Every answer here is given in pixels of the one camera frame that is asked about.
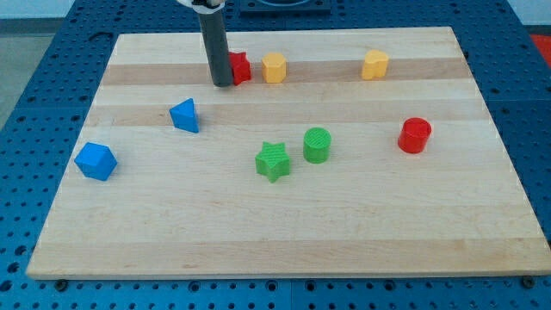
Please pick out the red star block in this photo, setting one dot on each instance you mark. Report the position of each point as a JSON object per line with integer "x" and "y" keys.
{"x": 241, "y": 67}

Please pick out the red cylinder block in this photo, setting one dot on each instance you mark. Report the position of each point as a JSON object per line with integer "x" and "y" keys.
{"x": 414, "y": 135}

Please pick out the green cylinder block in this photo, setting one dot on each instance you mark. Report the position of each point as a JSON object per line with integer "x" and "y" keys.
{"x": 316, "y": 145}

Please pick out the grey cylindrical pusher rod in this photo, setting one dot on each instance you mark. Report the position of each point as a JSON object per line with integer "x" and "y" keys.
{"x": 213, "y": 32}

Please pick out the light wooden board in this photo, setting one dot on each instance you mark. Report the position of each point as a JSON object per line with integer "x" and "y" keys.
{"x": 182, "y": 205}

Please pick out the white rod mount collar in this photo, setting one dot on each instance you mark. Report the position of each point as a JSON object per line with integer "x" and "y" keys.
{"x": 203, "y": 7}

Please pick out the green star block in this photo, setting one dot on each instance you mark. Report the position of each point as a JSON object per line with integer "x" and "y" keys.
{"x": 273, "y": 161}

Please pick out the blue cube block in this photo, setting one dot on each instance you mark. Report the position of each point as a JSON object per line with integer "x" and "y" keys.
{"x": 96, "y": 161}

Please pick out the yellow heart block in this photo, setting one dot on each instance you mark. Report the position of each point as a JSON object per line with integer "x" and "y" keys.
{"x": 374, "y": 65}

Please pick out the blue triangle block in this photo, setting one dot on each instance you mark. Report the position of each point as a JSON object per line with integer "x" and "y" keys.
{"x": 184, "y": 116}

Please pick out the yellow hexagon block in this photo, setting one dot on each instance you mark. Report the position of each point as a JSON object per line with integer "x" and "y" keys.
{"x": 274, "y": 68}

